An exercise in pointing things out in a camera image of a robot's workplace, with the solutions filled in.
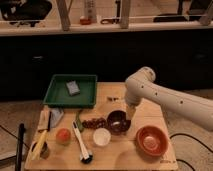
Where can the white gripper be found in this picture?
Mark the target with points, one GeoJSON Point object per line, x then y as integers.
{"type": "Point", "coordinates": [132, 101]}

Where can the silver fork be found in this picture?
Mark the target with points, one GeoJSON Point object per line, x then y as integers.
{"type": "Point", "coordinates": [112, 98]}

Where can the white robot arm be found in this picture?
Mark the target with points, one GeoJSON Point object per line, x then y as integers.
{"type": "Point", "coordinates": [141, 85]}

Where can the purple bowl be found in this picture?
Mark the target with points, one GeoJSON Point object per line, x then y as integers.
{"type": "Point", "coordinates": [117, 122]}

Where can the orange-red bowl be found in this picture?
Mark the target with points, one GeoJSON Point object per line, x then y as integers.
{"type": "Point", "coordinates": [152, 141]}

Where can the red grapes bunch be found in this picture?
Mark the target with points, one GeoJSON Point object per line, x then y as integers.
{"type": "Point", "coordinates": [95, 123]}

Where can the green vegetable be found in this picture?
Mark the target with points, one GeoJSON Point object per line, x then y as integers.
{"type": "Point", "coordinates": [78, 121]}

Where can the grey sponge block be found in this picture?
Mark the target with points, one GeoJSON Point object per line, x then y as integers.
{"type": "Point", "coordinates": [73, 88]}

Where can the white black dish brush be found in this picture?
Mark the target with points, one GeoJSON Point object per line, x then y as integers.
{"type": "Point", "coordinates": [86, 157]}

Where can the green plastic tray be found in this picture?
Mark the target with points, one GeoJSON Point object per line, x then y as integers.
{"type": "Point", "coordinates": [57, 94]}

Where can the orange tomato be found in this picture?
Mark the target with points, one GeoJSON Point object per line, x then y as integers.
{"type": "Point", "coordinates": [63, 136]}

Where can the grey folded cloth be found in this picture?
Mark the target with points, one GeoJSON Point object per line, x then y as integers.
{"type": "Point", "coordinates": [56, 115]}

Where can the dark round cup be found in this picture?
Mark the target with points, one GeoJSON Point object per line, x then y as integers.
{"type": "Point", "coordinates": [45, 152]}

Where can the red object on shelf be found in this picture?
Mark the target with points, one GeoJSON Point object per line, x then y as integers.
{"type": "Point", "coordinates": [84, 21]}

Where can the black pole left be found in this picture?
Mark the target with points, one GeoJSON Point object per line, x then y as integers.
{"type": "Point", "coordinates": [20, 143]}

